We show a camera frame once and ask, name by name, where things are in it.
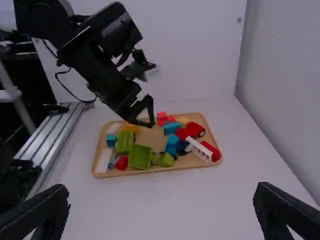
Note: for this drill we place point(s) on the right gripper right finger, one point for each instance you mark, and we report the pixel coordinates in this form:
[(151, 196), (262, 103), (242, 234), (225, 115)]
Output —
[(287, 215)]

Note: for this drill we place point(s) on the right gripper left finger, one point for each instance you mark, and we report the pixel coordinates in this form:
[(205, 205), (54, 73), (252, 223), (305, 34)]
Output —
[(37, 217)]

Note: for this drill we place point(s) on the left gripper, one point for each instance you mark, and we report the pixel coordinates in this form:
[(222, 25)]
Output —
[(115, 95)]

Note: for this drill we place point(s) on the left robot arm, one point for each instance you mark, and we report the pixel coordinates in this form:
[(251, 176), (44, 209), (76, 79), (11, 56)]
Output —
[(82, 55)]

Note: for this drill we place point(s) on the pinkish red toy brick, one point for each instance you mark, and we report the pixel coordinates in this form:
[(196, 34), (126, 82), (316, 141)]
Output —
[(163, 118)]

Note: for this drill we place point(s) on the yellow toy brick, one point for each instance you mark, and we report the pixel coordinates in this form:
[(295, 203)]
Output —
[(130, 129)]

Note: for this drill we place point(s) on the tan tray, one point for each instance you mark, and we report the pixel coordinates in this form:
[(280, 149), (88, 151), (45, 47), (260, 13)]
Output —
[(150, 140)]

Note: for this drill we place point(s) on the large green toy brick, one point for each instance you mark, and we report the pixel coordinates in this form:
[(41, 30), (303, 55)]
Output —
[(140, 157)]

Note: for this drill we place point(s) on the red wheeled toy brick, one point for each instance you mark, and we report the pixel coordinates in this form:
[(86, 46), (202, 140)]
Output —
[(188, 130)]

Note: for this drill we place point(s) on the small green toy brick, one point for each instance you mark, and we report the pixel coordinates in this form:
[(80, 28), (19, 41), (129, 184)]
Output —
[(166, 160)]

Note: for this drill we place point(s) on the dark blue toy brick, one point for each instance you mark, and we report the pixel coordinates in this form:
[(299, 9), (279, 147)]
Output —
[(183, 149)]

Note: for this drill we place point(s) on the small blue toy brick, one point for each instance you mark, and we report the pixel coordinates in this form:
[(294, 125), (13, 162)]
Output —
[(110, 165)]

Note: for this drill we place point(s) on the white fence toy brick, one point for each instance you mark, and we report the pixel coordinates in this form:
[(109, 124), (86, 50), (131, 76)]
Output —
[(200, 149)]

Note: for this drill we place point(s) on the silver rails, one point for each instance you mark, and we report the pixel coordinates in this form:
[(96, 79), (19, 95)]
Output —
[(47, 140)]

